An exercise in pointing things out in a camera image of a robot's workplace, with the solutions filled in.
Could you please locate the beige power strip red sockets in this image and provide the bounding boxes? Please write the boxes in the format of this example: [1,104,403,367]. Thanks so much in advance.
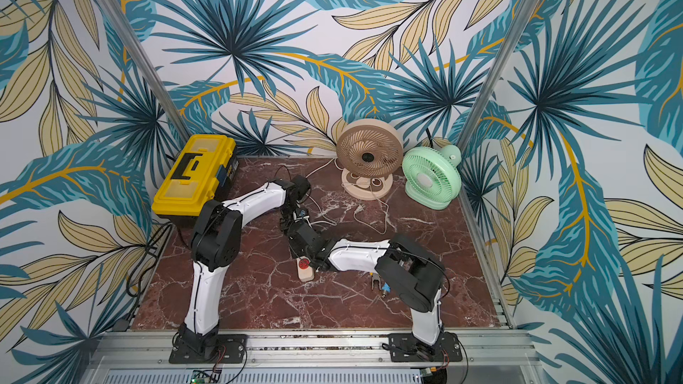
[296,257,315,283]

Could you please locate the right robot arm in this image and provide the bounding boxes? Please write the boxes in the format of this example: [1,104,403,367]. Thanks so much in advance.
[282,220,446,357]

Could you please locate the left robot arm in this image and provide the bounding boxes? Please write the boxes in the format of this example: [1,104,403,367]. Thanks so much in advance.
[178,175,311,359]

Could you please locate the beige desk fan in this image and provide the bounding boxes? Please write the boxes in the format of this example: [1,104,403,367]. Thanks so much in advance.
[336,118,404,201]

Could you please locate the green desk fan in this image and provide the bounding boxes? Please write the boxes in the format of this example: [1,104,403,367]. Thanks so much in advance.
[402,145,462,211]

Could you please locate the yellow black toolbox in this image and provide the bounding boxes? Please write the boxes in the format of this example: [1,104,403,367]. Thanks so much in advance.
[152,134,238,228]

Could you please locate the yellow handled pliers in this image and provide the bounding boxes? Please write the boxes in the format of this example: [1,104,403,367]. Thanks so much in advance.
[370,273,382,291]

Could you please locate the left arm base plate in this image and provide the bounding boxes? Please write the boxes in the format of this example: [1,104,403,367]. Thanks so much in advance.
[169,332,247,364]

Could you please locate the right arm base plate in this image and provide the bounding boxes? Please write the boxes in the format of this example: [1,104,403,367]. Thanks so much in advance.
[382,332,464,364]

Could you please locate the aluminium front rail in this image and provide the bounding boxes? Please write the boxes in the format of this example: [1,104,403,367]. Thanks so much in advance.
[81,328,549,383]

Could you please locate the left aluminium corner post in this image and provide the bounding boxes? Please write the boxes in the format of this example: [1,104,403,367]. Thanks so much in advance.
[96,0,190,143]

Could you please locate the aluminium corner post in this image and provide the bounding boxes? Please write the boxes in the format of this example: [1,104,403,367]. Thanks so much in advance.
[455,0,564,153]
[96,0,190,143]

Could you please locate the right aluminium corner post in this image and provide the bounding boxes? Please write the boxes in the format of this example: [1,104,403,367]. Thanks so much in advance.
[455,0,564,153]

